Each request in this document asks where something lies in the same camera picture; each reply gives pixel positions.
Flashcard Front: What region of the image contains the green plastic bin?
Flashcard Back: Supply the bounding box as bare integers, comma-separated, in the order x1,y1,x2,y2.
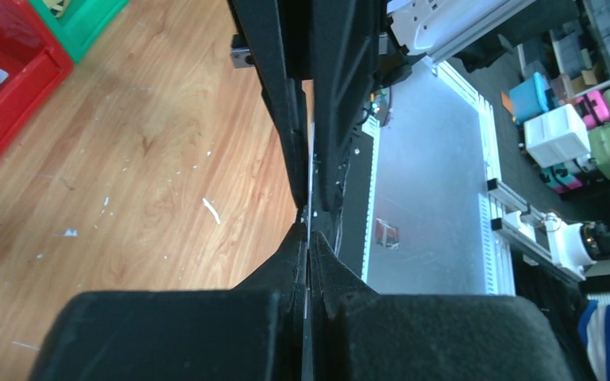
29,0,129,64

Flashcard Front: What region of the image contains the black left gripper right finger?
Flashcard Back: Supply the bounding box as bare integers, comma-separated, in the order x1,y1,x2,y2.
310,233,572,380

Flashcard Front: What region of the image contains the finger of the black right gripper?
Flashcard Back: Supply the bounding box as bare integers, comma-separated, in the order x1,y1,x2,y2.
312,1,384,211
228,1,308,209

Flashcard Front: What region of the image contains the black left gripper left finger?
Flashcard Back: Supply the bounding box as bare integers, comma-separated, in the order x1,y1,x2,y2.
29,223,307,380

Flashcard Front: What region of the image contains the white storage box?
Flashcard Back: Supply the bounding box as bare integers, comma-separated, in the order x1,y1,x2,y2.
523,103,591,168

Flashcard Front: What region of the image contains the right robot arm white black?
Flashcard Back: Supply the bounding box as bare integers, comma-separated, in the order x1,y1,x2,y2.
228,1,527,211

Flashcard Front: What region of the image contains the red plastic bin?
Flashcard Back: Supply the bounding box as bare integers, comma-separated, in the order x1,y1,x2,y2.
0,1,74,156

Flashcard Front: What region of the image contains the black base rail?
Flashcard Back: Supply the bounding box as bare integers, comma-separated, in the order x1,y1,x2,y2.
331,87,393,279

